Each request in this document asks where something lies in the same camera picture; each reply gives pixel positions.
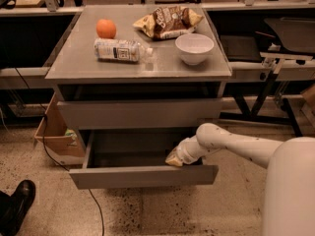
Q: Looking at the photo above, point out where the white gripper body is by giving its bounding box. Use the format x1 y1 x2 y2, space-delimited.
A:
176 137 208 164

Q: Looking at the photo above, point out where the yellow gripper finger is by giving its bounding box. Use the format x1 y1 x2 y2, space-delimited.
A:
165 147 183 167

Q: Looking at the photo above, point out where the grey drawer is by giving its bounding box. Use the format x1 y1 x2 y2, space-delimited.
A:
57 98 222 130
70 128 219 189

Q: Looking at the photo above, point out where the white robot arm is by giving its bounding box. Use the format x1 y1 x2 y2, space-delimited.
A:
165 123 315 236

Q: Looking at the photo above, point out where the grey top drawer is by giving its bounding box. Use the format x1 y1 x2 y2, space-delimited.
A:
57 98 222 130

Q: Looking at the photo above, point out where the grey drawer cabinet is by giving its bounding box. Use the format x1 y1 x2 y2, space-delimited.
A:
46 5 231 140

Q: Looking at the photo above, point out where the black folding stand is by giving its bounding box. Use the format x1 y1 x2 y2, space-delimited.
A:
219 51 309 138

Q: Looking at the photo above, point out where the white bowl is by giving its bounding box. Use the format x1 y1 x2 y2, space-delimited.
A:
175 33 215 66

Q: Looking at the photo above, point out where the cardboard box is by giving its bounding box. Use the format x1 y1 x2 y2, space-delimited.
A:
34 95 85 165

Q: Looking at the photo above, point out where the clear plastic water bottle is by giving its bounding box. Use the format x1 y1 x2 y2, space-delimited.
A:
94 38 153 63

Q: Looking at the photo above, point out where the brown yellow chip bag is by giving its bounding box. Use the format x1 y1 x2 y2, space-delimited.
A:
133 6 204 40

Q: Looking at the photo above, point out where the orange fruit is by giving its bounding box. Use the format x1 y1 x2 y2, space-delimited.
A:
96 19 116 38

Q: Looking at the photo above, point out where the grey tray on stand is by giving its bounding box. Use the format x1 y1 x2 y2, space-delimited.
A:
265 17 315 54

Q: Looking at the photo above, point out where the black shoe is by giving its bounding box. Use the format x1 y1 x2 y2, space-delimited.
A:
0 180 36 236

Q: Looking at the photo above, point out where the black floor cable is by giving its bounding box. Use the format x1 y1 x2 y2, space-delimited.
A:
13 66 105 236

